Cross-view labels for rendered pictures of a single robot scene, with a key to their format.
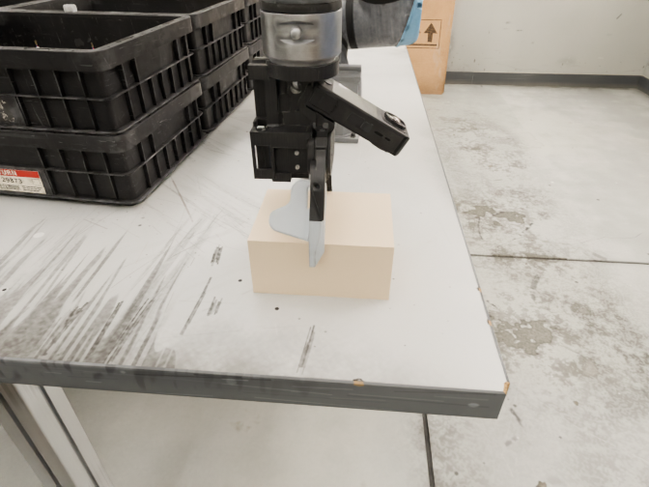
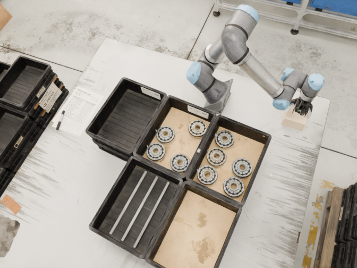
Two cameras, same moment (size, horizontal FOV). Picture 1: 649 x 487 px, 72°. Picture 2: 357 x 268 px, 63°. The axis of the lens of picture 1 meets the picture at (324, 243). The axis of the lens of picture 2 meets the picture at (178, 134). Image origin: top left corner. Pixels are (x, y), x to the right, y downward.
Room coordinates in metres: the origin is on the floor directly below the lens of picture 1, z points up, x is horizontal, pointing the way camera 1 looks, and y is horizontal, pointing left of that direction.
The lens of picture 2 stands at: (0.76, 1.00, 2.28)
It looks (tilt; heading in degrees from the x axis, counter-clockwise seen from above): 64 degrees down; 296
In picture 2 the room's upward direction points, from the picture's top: 9 degrees counter-clockwise
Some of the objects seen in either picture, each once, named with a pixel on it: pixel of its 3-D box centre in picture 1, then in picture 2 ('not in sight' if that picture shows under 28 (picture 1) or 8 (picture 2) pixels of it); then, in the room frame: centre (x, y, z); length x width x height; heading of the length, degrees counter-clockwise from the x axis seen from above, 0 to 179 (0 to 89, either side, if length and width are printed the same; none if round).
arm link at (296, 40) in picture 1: (301, 36); (308, 94); (0.46, 0.02, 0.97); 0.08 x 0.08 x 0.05
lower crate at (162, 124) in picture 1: (70, 131); not in sight; (0.77, 0.45, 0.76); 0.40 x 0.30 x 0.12; 81
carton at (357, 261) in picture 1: (324, 241); (296, 112); (0.46, 0.00, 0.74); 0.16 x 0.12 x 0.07; 85
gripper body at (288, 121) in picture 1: (296, 119); (303, 103); (0.46, 0.03, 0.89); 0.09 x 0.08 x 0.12; 85
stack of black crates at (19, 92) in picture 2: not in sight; (35, 95); (2.40, 0.14, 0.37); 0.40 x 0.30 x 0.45; 85
